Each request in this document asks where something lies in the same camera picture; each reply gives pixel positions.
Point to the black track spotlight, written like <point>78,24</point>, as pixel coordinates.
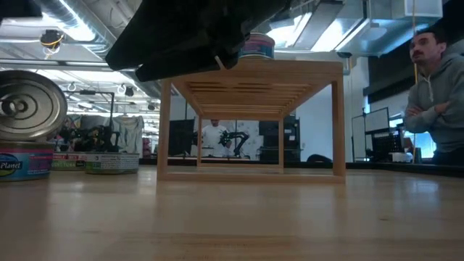
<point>129,91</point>
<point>151,106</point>

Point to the black metal frame rig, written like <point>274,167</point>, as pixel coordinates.
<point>87,92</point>

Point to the black cabinet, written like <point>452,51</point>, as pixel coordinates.
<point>290,137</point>

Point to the green Bumble Bee tuna can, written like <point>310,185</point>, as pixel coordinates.
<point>116,163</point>
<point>67,161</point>

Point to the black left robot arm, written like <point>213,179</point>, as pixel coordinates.
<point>18,7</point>

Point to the wooden slatted shelf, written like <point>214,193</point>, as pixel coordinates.
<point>253,69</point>

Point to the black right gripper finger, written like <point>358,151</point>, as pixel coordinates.
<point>188,65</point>
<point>174,29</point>

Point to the black standing panel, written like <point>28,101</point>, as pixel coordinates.
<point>181,137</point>

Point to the person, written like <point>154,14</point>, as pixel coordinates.
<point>442,108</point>
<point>214,136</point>

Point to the black bag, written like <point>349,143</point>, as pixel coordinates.
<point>319,158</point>

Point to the white crumpled sheet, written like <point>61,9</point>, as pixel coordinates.
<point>128,132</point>

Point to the silver ventilation duct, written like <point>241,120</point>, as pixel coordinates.
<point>87,21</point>

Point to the white patterned board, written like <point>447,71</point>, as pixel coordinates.
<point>253,132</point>

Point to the black background robot arm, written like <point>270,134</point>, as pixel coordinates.
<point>237,139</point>
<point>98,139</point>

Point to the blue Wild Planet salmon can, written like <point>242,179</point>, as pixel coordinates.
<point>258,47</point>
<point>21,163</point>
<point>32,108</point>

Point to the black aluminium rail frame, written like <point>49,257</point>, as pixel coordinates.
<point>380,167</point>

